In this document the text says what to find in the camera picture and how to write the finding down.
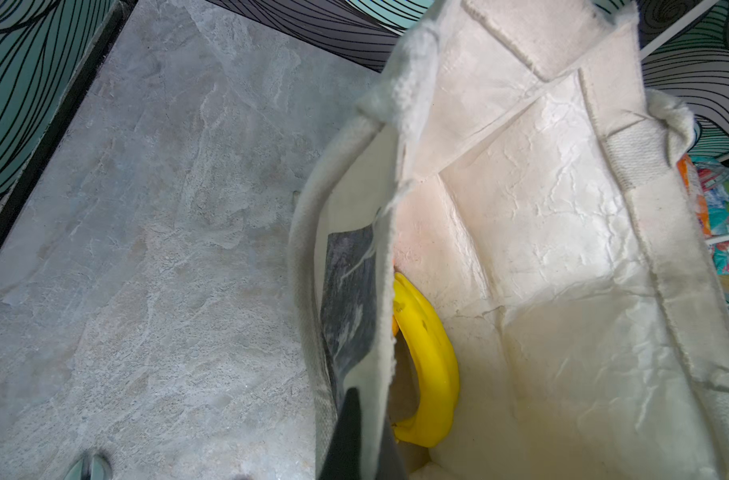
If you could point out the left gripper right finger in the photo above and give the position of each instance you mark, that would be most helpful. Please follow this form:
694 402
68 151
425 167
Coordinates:
391 466

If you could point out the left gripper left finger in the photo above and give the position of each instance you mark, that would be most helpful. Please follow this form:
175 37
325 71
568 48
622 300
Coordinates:
342 461

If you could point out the beige canvas tote bag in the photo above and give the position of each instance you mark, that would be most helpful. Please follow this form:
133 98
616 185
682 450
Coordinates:
510 162

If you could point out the orange candy bag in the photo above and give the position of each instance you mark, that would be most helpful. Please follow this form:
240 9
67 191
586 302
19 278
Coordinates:
697 199

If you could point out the green Fox's candy bag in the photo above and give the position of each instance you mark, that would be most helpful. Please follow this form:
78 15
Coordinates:
714 180

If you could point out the white wooden shelf rack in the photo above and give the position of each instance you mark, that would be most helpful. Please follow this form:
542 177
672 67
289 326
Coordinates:
686 53

